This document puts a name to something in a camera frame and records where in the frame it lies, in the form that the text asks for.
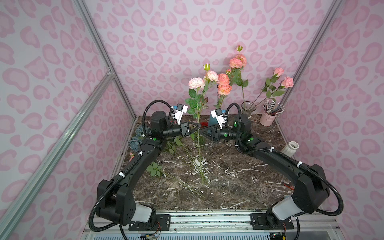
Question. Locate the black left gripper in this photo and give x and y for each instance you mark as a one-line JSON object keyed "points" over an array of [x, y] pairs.
{"points": [[184, 129]]}

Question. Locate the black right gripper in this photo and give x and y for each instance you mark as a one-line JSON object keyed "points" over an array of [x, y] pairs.
{"points": [[215, 133]]}

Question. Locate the pale pink peony branch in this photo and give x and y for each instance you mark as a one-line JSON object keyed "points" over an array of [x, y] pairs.
{"points": [[197, 102]]}

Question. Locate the clear ribbed glass vase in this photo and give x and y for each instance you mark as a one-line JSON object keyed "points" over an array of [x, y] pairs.
{"points": [[248, 108]]}

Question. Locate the coral peony flower branch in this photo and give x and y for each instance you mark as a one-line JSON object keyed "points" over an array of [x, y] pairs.
{"points": [[224, 87]]}

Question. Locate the pink peony flower branch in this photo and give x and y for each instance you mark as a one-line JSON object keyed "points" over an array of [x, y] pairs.
{"points": [[238, 62]]}

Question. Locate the light pink rose with stem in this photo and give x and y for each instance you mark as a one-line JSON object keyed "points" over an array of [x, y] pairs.
{"points": [[272, 90]]}

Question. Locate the pink rose with long stem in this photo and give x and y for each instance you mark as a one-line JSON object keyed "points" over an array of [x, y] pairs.
{"points": [[277, 73]]}

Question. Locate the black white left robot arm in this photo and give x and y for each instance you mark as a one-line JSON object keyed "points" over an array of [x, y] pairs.
{"points": [[115, 204]]}

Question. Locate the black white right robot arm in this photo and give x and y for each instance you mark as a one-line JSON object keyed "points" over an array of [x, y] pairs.
{"points": [[312, 191]]}

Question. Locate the teal cylindrical vase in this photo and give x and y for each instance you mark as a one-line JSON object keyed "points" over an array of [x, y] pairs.
{"points": [[212, 121]]}

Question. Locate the bunch of artificial flowers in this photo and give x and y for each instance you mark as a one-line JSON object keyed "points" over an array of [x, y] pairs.
{"points": [[177, 155]]}

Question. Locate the white ribbed ceramic vase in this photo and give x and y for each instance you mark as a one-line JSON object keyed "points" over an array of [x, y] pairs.
{"points": [[290, 149]]}

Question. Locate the red carnation flower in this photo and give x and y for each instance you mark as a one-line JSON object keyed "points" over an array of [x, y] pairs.
{"points": [[204, 124]]}

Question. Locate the blue grey artificial flower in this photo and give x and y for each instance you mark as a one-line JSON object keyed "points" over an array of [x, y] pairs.
{"points": [[137, 139]]}

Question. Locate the pink cup of straws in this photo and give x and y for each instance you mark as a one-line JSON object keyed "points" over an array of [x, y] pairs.
{"points": [[271, 109]]}

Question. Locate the red pen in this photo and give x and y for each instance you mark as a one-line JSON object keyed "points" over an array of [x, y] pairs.
{"points": [[288, 186]]}

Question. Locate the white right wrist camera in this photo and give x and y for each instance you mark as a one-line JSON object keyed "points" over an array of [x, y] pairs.
{"points": [[220, 116]]}

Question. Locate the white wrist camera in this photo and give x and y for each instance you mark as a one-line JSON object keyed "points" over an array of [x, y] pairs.
{"points": [[178, 112], [220, 116]]}

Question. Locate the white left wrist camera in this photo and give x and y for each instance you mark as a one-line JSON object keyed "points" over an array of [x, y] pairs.
{"points": [[178, 112]]}

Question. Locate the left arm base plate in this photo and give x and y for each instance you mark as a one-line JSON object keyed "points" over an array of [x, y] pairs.
{"points": [[157, 222]]}

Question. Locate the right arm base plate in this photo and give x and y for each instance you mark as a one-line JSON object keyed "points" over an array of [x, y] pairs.
{"points": [[268, 222]]}

